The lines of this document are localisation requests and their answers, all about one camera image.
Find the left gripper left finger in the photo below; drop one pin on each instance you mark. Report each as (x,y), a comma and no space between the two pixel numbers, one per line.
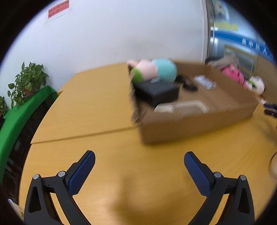
(39,206)

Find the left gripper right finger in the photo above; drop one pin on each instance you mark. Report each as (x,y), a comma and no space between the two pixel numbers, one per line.
(213,185)

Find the white power bank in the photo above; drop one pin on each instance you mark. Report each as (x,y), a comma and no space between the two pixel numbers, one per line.
(205,82)

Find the black sunglasses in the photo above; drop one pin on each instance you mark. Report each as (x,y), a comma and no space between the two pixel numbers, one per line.
(187,84)

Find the white clear phone case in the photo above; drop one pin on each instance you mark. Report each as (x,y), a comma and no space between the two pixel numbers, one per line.
(184,107)

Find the pink pig plush teal shirt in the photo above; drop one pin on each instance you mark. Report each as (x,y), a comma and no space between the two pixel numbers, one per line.
(146,70)

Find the black charger box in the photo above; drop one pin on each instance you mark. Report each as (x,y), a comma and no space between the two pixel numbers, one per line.
(156,93)

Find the white panda plush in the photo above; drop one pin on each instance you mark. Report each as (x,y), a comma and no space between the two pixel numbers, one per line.
(256,85)

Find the pink strawberry bear plush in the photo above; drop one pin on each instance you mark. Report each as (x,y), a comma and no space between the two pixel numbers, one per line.
(235,74)

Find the beige folded cloth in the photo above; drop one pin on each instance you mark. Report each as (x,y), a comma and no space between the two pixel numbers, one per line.
(228,60)

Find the green covered bench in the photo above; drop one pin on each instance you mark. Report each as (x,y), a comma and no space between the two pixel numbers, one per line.
(15,120)

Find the cardboard tray box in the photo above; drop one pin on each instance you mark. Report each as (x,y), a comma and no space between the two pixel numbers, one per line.
(228,103)

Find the small potted plant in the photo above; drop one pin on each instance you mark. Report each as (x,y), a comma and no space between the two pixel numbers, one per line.
(3,106)

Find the potted green plant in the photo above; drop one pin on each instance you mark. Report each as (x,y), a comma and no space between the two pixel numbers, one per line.
(30,80)

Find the red wall notice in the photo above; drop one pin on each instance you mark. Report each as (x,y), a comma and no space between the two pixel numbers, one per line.
(58,8)

